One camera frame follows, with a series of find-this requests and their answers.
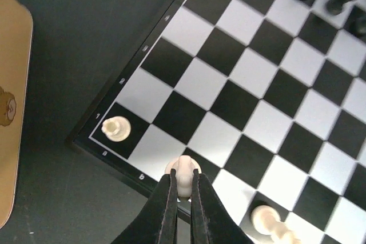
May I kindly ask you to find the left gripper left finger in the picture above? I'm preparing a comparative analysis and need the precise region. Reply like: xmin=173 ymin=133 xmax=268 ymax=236
xmin=112 ymin=169 xmax=178 ymax=244

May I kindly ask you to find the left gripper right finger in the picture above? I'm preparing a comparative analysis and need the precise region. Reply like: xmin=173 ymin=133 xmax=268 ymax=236
xmin=190 ymin=169 xmax=253 ymax=244

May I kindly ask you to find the white knight piece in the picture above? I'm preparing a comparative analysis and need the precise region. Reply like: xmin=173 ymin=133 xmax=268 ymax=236
xmin=165 ymin=155 xmax=202 ymax=201

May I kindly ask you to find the white rook piece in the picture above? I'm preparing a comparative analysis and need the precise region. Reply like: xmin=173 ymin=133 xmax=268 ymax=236
xmin=101 ymin=116 xmax=132 ymax=142

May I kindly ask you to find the black and white chessboard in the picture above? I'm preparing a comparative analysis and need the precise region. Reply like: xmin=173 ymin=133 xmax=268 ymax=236
xmin=71 ymin=0 xmax=365 ymax=243

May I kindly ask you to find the gold metal tin tray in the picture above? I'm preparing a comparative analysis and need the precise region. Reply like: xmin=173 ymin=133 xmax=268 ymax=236
xmin=1 ymin=0 xmax=33 ymax=226

